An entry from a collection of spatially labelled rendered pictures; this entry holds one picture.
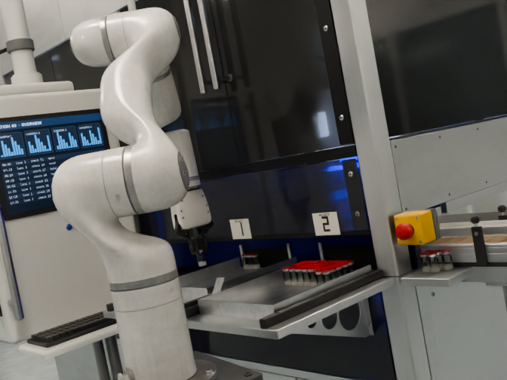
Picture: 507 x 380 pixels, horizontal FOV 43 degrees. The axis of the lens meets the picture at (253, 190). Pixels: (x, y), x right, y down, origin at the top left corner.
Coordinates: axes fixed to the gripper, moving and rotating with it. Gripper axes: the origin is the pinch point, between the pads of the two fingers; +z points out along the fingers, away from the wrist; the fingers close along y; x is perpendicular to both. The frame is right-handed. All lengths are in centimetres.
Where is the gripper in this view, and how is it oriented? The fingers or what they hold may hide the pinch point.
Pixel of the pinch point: (198, 245)
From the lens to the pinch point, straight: 175.0
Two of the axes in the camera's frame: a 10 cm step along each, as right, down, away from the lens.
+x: 6.1, -1.1, -7.8
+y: -7.6, 1.8, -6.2
